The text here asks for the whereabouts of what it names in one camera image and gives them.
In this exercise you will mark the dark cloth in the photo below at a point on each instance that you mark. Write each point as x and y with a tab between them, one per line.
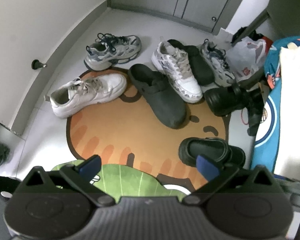
242	33

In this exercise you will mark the blue cartoon-print blanket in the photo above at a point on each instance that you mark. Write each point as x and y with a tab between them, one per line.
272	120

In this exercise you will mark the cream cloth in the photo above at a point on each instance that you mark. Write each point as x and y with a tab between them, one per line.
297	92

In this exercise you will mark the metal cabinet knob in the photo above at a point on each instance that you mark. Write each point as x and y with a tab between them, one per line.
213	18

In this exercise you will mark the grey blue running sneaker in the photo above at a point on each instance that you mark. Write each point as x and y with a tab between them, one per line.
220	65
115	51

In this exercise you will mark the white lace-up sneaker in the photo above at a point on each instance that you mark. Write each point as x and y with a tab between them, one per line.
95	90
180	75

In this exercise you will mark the red packet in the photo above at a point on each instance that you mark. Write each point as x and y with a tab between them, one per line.
266	41

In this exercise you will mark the orange cartoon floor mat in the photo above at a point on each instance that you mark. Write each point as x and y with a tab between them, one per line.
115	130

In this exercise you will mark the black door stopper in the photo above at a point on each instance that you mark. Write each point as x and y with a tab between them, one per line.
37	64

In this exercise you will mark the dark grey clog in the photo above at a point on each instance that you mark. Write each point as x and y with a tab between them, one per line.
162	100
202	67

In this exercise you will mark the grey desk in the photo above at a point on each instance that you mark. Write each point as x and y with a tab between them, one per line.
285	5

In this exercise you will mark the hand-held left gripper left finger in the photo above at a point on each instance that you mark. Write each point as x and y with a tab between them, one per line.
91	166

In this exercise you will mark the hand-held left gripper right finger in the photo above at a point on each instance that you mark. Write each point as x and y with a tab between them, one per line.
205	167

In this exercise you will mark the white plastic bag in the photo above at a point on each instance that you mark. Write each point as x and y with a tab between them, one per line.
245	55

